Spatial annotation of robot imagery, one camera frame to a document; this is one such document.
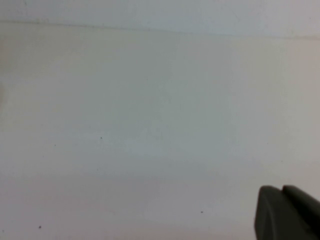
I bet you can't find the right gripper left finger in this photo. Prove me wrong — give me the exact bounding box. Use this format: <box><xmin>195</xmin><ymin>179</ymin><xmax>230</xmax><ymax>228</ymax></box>
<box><xmin>254</xmin><ymin>185</ymin><xmax>320</xmax><ymax>240</ymax></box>

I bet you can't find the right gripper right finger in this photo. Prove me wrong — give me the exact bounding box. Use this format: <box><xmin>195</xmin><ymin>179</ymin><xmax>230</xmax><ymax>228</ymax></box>
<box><xmin>282</xmin><ymin>184</ymin><xmax>320</xmax><ymax>226</ymax></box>

